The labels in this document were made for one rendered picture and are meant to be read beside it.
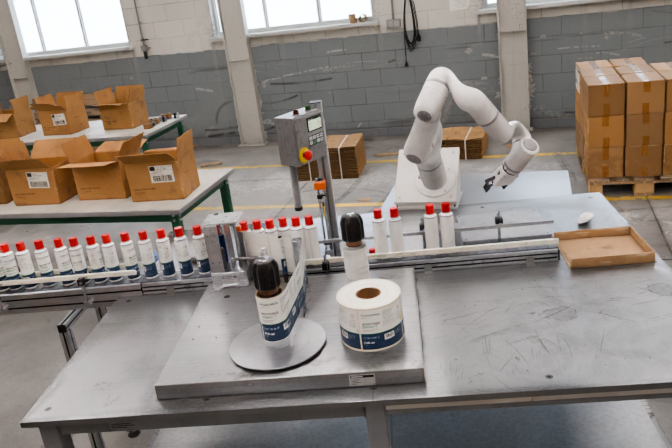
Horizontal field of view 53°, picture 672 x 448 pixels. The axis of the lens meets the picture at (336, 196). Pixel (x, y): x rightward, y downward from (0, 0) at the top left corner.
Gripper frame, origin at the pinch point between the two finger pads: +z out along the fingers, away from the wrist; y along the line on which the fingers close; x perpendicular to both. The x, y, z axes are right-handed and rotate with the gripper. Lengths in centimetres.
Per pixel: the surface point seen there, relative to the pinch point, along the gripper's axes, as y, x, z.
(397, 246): -57, -19, -2
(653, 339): -19, -88, -59
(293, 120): -90, 29, -26
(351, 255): -85, -27, -21
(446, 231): -40.0, -21.3, -12.3
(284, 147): -92, 25, -14
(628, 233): 32, -41, -22
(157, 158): -116, 115, 119
